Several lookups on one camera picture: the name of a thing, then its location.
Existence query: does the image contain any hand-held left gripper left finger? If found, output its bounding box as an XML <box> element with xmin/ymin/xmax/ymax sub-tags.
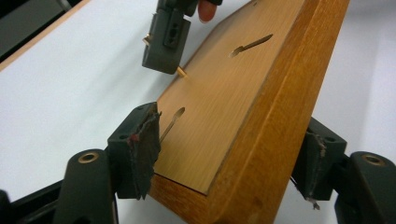
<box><xmin>106</xmin><ymin>102</ymin><xmax>163</xmax><ymax>201</ymax></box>

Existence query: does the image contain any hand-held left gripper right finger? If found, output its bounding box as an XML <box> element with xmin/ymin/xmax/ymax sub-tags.
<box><xmin>290</xmin><ymin>117</ymin><xmax>348</xmax><ymax>210</ymax></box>

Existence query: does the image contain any brass screw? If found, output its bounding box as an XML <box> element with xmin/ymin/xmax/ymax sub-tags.
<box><xmin>142</xmin><ymin>34</ymin><xmax>189</xmax><ymax>79</ymax></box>

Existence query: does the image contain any wooden board with slots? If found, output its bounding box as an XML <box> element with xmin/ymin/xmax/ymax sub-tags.
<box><xmin>148</xmin><ymin>0</ymin><xmax>351</xmax><ymax>224</ymax></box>

